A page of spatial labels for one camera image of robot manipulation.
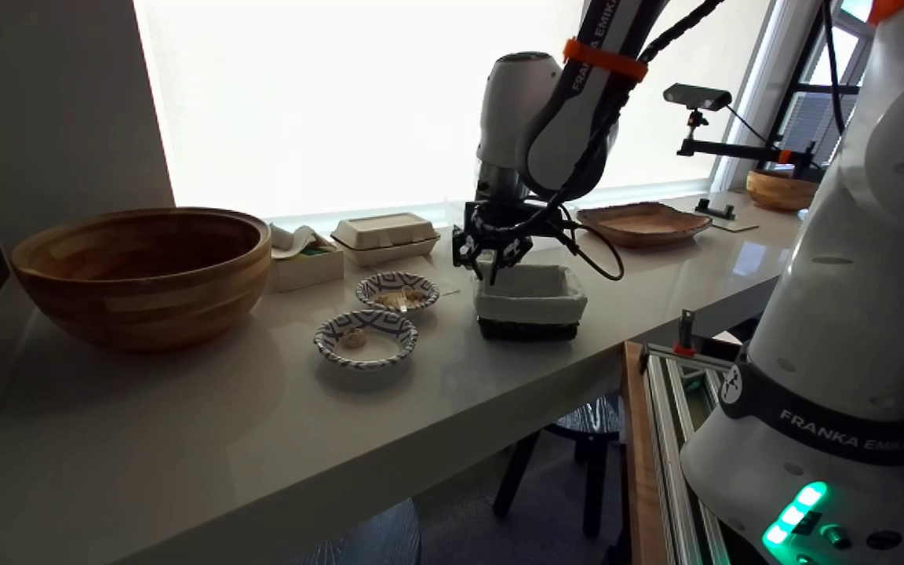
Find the small white food box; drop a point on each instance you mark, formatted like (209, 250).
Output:
(304, 258)

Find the blue patterned paper plate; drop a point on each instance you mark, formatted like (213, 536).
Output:
(365, 340)

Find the beige takeaway pack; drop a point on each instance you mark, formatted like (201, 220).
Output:
(388, 238)

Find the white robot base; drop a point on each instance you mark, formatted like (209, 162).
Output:
(806, 449)

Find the red black clamp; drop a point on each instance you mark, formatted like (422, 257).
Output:
(701, 346)

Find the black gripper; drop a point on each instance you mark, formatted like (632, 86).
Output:
(499, 233)

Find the blue patterned plate with spoon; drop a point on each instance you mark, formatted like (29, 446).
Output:
(399, 293)

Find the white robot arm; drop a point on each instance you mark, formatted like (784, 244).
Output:
(548, 130)

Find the small wooden bowl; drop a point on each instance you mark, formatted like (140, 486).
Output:
(780, 194)

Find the wooden tray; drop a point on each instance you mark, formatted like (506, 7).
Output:
(645, 225)

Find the large wooden bowl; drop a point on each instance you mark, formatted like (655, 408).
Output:
(150, 282)

